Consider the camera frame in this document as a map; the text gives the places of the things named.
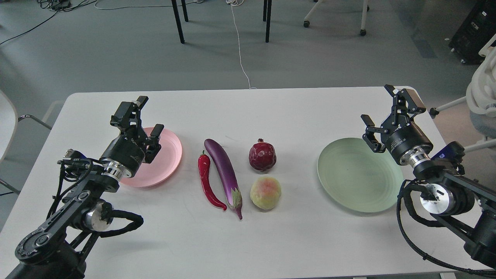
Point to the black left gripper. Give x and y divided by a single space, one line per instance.
125 154

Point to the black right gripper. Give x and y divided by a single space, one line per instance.
406 105

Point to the red chili pepper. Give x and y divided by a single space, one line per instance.
203 165

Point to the purple eggplant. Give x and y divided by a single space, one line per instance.
227 175

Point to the dark red pomegranate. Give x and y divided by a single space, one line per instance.
262 156

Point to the yellow pink peach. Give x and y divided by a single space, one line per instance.
265 192

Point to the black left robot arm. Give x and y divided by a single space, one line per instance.
78 217

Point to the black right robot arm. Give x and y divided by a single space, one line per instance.
440 195

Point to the pink plate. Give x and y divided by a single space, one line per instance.
163 166

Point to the green plate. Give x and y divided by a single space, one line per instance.
357 178

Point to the white chair right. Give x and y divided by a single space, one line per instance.
480 98

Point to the white chair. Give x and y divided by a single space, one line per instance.
8 123
480 98

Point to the white office chair base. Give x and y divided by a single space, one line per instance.
318 3

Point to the black table legs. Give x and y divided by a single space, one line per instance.
267 9

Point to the black equipment case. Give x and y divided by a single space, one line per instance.
475 32

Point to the white chair left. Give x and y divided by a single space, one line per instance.
8 123

